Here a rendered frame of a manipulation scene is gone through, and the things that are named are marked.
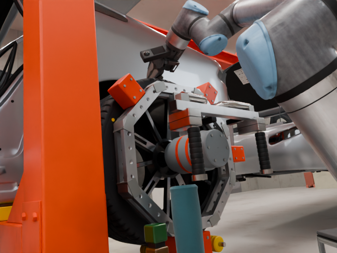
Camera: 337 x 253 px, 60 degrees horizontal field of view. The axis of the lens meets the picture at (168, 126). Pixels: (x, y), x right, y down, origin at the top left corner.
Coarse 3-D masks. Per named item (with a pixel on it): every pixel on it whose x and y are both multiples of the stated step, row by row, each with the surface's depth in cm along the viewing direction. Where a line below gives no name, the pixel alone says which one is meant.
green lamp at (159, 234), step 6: (144, 228) 67; (150, 228) 65; (156, 228) 65; (162, 228) 66; (144, 234) 67; (150, 234) 65; (156, 234) 65; (162, 234) 66; (150, 240) 65; (156, 240) 64; (162, 240) 66
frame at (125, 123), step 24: (144, 96) 100; (168, 96) 113; (120, 120) 93; (120, 144) 94; (120, 168) 92; (120, 192) 90; (144, 192) 91; (216, 192) 119; (144, 216) 94; (216, 216) 109
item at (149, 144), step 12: (156, 108) 129; (156, 120) 140; (168, 120) 119; (156, 132) 113; (168, 132) 117; (144, 144) 110; (156, 144) 112; (156, 156) 116; (156, 168) 110; (168, 168) 119; (156, 180) 108; (168, 180) 112; (180, 180) 116; (204, 180) 125; (168, 192) 111; (204, 192) 124; (168, 204) 109; (204, 204) 119; (168, 216) 108
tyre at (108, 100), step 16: (144, 80) 112; (160, 80) 118; (112, 112) 100; (112, 128) 98; (112, 144) 97; (112, 160) 95; (112, 176) 94; (112, 192) 93; (112, 208) 92; (128, 208) 96; (112, 224) 97; (128, 224) 94; (144, 224) 98; (128, 240) 104; (144, 240) 97
